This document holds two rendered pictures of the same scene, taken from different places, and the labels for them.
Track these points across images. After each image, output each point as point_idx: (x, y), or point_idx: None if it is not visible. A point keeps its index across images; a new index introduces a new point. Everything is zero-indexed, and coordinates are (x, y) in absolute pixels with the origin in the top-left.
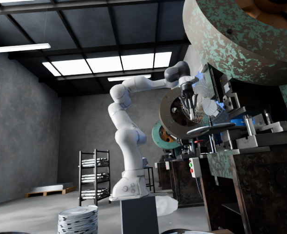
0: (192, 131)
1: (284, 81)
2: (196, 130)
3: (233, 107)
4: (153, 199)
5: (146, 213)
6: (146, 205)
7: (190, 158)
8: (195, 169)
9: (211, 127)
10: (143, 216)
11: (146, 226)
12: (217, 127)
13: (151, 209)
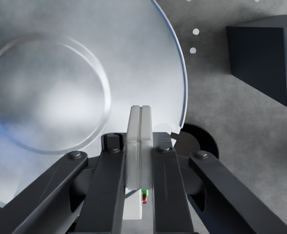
0: (171, 48)
1: None
2: (149, 35)
3: None
4: (285, 26)
5: None
6: None
7: (140, 202)
8: None
9: (63, 10)
10: None
11: (282, 22)
12: (29, 21)
13: (283, 24)
